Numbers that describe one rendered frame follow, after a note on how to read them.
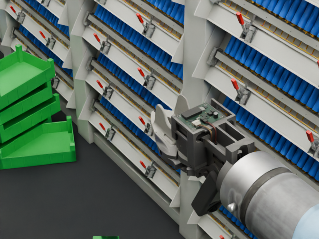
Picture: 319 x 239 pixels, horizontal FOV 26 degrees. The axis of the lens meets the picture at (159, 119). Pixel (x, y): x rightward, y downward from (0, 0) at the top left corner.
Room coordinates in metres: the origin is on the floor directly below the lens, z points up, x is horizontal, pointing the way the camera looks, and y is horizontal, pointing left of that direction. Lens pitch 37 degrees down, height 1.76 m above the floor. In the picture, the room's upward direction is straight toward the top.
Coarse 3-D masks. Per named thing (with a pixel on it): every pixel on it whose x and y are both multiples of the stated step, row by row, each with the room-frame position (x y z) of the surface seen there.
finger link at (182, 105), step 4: (180, 96) 0.82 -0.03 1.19; (184, 96) 0.82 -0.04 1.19; (180, 100) 0.82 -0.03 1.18; (184, 100) 0.81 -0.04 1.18; (176, 104) 0.83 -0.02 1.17; (180, 104) 0.82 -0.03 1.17; (184, 104) 0.81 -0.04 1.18; (188, 104) 0.81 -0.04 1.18; (176, 108) 0.83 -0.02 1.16; (180, 108) 0.82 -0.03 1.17; (184, 108) 0.81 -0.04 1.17; (188, 108) 0.81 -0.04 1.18; (168, 112) 0.84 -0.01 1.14; (172, 112) 0.84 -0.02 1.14; (176, 112) 0.83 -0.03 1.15; (180, 112) 0.82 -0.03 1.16; (168, 116) 0.83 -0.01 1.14
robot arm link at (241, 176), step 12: (252, 156) 0.66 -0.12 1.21; (264, 156) 0.66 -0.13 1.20; (240, 168) 0.65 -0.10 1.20; (252, 168) 0.64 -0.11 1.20; (264, 168) 0.64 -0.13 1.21; (276, 168) 0.64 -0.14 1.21; (288, 168) 0.65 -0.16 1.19; (228, 180) 0.64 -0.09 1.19; (240, 180) 0.63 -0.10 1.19; (252, 180) 0.62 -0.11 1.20; (228, 192) 0.63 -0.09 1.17; (240, 192) 0.62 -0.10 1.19; (228, 204) 0.63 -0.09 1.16; (240, 204) 0.61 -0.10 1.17
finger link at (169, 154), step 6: (156, 138) 0.79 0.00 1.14; (156, 144) 0.78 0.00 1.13; (162, 144) 0.77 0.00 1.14; (162, 150) 0.75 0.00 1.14; (168, 150) 0.75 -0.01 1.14; (174, 150) 0.75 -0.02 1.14; (162, 156) 0.75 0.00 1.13; (168, 156) 0.74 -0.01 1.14; (174, 156) 0.74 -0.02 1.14; (168, 162) 0.74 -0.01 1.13; (174, 162) 0.73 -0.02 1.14; (180, 162) 0.73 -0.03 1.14
